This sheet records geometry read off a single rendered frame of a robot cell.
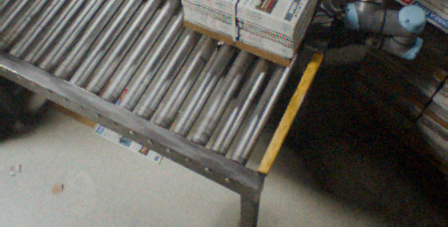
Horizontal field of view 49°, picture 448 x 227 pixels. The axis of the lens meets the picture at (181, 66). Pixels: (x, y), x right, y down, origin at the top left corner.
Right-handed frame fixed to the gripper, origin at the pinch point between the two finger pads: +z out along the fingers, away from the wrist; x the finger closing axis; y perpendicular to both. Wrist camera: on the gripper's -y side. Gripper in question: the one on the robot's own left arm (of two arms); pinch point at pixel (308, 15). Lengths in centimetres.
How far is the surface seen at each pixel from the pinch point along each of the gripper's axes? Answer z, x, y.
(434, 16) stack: -36.1, -12.5, 4.7
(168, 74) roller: 31, 41, 2
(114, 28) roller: 57, 33, 2
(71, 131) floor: 90, 54, -78
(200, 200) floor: 18, 55, -78
